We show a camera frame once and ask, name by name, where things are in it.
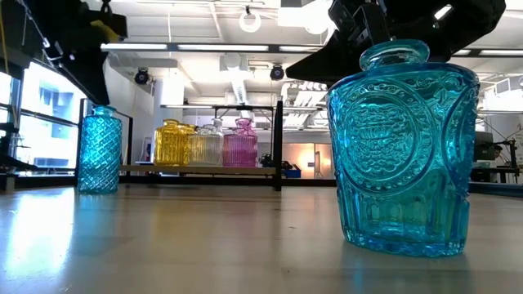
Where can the blue medallion embossed glass vase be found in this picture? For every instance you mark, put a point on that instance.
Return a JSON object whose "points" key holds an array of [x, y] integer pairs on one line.
{"points": [[400, 163]]}

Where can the clear fine-ribbed glass vase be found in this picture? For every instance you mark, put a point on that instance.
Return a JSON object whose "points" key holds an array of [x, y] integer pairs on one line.
{"points": [[206, 151]]}

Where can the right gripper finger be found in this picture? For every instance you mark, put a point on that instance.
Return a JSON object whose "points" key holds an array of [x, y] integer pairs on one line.
{"points": [[327, 63]]}

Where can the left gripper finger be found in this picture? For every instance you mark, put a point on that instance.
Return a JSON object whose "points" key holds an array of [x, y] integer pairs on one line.
{"points": [[88, 73]]}

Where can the blue storage bin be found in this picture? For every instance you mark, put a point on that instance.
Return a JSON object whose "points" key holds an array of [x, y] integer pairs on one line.
{"points": [[293, 174]]}

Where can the wooden shelf board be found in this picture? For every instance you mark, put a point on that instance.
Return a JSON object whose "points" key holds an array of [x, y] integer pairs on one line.
{"points": [[204, 170]]}

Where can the black round spotlight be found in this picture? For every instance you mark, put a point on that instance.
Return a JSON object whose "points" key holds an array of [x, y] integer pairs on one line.
{"points": [[141, 76], [277, 72]]}

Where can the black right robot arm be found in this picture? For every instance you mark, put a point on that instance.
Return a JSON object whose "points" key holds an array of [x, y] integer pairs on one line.
{"points": [[470, 28]]}

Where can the white ceiling light panel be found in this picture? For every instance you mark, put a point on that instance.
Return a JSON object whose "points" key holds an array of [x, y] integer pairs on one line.
{"points": [[302, 20]]}

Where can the black computer monitor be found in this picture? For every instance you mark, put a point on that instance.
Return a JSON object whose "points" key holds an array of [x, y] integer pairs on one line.
{"points": [[484, 147]]}

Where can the black tripod stand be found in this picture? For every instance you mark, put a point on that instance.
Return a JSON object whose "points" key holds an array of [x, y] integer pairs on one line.
{"points": [[513, 163]]}

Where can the yellow ribbed glass vase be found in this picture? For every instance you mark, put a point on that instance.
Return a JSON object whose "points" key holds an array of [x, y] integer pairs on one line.
{"points": [[167, 147]]}

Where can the white LED light strip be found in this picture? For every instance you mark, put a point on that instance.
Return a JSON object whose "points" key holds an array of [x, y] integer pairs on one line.
{"points": [[135, 46], [222, 47], [461, 52], [300, 49], [502, 52]]}

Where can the pink ribbed glass vase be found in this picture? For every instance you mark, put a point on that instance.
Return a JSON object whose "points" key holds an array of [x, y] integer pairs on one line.
{"points": [[241, 151]]}

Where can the blue diamond-textured glass vase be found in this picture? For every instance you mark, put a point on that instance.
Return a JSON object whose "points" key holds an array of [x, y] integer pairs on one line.
{"points": [[100, 155]]}

